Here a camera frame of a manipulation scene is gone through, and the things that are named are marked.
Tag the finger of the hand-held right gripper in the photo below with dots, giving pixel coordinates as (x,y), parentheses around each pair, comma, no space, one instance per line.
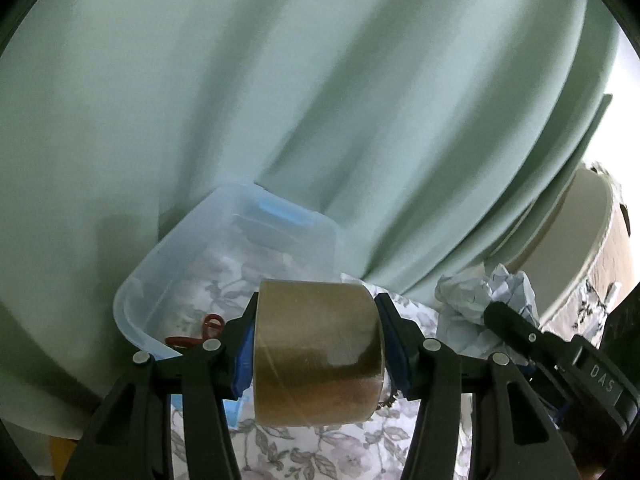
(550,395)
(515,327)

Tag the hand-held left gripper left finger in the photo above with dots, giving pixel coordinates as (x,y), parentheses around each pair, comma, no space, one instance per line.
(245,360)

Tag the brown packing tape roll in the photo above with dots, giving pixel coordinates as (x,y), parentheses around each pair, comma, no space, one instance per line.
(315,350)

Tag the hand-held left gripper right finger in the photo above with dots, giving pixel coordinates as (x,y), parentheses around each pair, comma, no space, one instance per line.
(395,350)

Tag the quilted cover with lace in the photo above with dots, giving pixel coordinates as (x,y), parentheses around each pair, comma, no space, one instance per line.
(610,260)

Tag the red plastic tool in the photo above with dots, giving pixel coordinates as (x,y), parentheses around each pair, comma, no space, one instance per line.
(212,321)

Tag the pale green curtain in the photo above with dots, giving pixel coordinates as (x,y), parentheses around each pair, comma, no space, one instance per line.
(300,85)

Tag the white paper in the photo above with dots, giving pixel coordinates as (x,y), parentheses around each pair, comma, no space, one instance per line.
(465,310)

